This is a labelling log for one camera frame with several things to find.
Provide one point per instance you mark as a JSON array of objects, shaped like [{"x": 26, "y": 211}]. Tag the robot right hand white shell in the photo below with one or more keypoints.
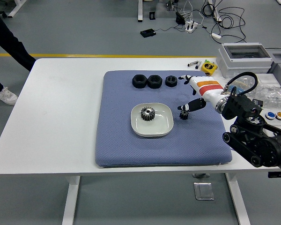
[{"x": 208, "y": 89}]

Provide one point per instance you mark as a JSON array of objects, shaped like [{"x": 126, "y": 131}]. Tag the small dark metal gear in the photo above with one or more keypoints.
[{"x": 184, "y": 115}]

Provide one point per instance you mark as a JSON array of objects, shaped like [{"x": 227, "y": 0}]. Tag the large dark metal gear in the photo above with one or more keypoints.
[{"x": 148, "y": 114}]

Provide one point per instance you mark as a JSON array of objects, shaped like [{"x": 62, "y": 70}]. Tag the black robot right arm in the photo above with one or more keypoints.
[{"x": 248, "y": 140}]

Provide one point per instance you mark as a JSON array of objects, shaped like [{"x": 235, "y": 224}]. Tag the small black hex nut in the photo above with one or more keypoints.
[{"x": 171, "y": 80}]

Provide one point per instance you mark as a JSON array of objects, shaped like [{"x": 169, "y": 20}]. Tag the large black hex nut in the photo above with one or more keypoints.
[
  {"x": 139, "y": 81},
  {"x": 154, "y": 81}
]

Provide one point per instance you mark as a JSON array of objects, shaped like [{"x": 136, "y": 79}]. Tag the small white box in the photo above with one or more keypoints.
[{"x": 268, "y": 79}]

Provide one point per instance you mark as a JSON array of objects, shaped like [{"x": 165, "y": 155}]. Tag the three-button grey control box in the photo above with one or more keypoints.
[{"x": 280, "y": 115}]

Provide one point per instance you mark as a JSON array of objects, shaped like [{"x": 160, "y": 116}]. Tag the yellow tape measure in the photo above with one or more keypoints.
[{"x": 209, "y": 68}]

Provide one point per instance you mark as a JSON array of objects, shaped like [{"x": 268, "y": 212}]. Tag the black-tipped marker pen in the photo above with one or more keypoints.
[{"x": 197, "y": 65}]

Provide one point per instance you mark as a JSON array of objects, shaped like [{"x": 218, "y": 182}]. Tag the silver marker pen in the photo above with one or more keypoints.
[{"x": 192, "y": 63}]

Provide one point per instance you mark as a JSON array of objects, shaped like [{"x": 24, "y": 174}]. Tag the bag of resistors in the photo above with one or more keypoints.
[{"x": 246, "y": 83}]

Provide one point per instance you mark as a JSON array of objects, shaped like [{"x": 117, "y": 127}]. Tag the small black circuit board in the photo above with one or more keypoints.
[{"x": 258, "y": 103}]

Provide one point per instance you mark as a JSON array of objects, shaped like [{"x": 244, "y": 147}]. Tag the white plug adapter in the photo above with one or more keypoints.
[{"x": 216, "y": 36}]

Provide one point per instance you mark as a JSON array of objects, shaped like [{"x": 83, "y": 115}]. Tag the white square dish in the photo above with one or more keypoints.
[{"x": 161, "y": 126}]

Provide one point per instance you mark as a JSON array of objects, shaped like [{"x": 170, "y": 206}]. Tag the white power strip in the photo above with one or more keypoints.
[{"x": 191, "y": 26}]

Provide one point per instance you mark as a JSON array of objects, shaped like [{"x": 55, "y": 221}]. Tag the clear plastic bag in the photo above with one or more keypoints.
[{"x": 274, "y": 95}]

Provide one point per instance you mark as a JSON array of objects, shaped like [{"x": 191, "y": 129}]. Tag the black charger block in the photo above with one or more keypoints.
[{"x": 179, "y": 18}]

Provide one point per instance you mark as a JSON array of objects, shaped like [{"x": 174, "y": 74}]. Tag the black power adapter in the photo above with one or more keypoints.
[{"x": 148, "y": 33}]

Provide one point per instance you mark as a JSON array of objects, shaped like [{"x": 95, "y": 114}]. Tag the grey metal stand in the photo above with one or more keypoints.
[{"x": 171, "y": 5}]

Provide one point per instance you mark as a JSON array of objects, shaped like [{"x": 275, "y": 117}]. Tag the metal floor plate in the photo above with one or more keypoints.
[{"x": 203, "y": 191}]

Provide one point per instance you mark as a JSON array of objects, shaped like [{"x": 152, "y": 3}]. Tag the blue-grey padded mat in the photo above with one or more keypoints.
[{"x": 121, "y": 145}]

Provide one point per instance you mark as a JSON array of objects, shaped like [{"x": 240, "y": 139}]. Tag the black desk control panel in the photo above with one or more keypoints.
[{"x": 277, "y": 174}]

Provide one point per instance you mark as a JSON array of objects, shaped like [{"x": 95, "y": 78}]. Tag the white table leg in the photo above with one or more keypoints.
[
  {"x": 71, "y": 199},
  {"x": 238, "y": 199}
]

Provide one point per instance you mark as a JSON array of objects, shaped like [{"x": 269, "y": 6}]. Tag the person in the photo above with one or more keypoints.
[{"x": 9, "y": 42}]

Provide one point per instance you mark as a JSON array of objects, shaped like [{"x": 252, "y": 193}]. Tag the black office chair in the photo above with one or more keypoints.
[{"x": 4, "y": 15}]

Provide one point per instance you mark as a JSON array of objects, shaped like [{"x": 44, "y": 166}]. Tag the grey enclosure with clear lid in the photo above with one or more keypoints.
[{"x": 243, "y": 63}]

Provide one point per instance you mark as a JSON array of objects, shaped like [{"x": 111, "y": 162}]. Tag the grey metal floor bracket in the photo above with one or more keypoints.
[{"x": 201, "y": 174}]

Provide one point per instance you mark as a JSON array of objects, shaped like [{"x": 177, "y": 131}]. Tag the small black bracket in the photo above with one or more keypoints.
[{"x": 152, "y": 15}]

